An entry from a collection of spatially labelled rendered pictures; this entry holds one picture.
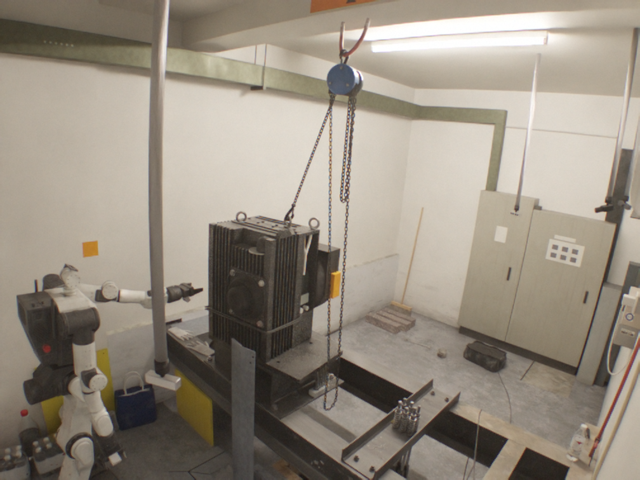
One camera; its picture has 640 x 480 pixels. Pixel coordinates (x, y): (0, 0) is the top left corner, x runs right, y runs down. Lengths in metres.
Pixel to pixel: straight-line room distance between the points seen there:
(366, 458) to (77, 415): 1.42
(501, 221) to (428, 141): 1.39
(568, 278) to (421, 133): 2.43
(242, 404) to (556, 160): 3.81
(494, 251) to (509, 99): 1.69
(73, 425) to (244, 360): 0.90
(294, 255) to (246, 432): 1.05
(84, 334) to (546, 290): 4.09
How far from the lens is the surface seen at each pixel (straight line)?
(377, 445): 2.22
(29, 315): 1.92
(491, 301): 4.80
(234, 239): 2.28
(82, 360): 1.89
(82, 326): 1.81
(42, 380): 2.12
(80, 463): 2.39
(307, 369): 2.29
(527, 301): 4.67
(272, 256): 2.09
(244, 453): 2.58
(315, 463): 2.37
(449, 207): 5.07
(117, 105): 2.88
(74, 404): 2.24
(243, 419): 2.42
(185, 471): 2.97
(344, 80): 2.00
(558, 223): 4.45
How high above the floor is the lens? 2.13
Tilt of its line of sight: 14 degrees down
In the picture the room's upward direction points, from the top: 5 degrees clockwise
